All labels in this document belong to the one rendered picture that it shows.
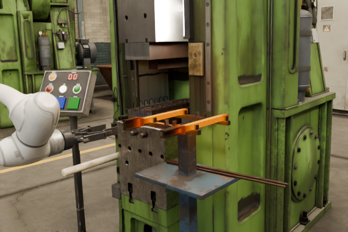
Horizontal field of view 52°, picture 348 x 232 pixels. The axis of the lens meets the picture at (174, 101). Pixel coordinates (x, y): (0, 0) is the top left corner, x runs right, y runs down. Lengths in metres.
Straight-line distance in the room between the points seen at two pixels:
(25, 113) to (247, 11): 1.39
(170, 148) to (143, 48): 0.56
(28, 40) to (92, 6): 4.74
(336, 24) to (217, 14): 5.38
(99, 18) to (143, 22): 9.26
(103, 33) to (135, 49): 9.24
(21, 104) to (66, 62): 5.82
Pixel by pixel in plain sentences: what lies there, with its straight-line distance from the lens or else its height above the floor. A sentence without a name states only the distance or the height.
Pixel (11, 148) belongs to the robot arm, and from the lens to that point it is 1.22.
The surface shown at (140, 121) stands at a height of 1.02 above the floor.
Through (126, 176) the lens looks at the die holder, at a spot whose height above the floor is 0.59.
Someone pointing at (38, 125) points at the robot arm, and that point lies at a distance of 1.12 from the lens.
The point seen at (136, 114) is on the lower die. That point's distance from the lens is 2.07.
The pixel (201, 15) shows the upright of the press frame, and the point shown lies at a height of 1.49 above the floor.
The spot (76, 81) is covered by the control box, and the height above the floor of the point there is 1.13.
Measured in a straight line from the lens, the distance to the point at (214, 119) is 1.54.
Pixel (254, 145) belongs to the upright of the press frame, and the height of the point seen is 0.74.
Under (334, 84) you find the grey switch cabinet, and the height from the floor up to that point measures 0.56.
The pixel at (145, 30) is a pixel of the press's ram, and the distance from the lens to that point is 1.97.
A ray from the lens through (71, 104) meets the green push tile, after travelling 2.27.
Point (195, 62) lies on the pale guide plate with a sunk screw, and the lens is 1.89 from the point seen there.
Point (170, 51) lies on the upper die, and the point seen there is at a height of 1.31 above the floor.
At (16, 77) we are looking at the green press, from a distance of 6.79.
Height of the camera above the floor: 1.35
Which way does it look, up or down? 9 degrees down
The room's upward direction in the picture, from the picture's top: 1 degrees counter-clockwise
